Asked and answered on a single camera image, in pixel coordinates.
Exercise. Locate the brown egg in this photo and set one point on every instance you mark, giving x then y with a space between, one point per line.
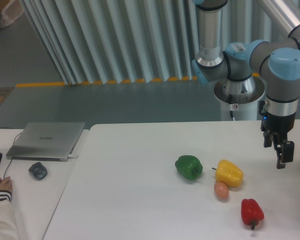
221 190

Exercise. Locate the yellow bell pepper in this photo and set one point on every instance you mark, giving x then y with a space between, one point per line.
228 173

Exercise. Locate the green bell pepper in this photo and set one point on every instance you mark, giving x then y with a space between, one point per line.
189 166

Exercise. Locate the silver closed laptop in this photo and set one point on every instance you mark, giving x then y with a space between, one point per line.
47 141

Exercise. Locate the person's hand on mouse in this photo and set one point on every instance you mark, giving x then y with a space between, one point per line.
6 184

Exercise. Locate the red bell pepper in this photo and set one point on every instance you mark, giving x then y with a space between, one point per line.
251 213

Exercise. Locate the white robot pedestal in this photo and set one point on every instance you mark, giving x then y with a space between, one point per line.
239 99

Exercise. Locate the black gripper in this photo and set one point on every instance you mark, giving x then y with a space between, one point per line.
278 118

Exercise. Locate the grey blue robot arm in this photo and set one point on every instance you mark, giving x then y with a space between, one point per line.
262 72

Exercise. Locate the white striped sleeve forearm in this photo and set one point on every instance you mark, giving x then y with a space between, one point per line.
8 225

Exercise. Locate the white folding partition screen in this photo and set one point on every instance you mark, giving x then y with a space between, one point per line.
143 40

